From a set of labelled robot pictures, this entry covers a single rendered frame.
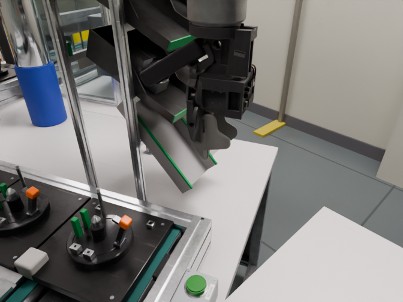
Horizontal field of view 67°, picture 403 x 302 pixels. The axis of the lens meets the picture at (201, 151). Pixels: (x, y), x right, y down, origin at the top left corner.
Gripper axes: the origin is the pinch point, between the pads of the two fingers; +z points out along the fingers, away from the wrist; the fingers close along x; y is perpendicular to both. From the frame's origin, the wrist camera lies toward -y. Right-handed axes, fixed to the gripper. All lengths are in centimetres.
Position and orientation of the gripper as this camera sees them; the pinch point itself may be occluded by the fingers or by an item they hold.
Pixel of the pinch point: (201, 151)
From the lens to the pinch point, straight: 50.3
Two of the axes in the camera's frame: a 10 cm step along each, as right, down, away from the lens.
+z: 0.0, 8.5, 5.3
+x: 3.7, -4.9, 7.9
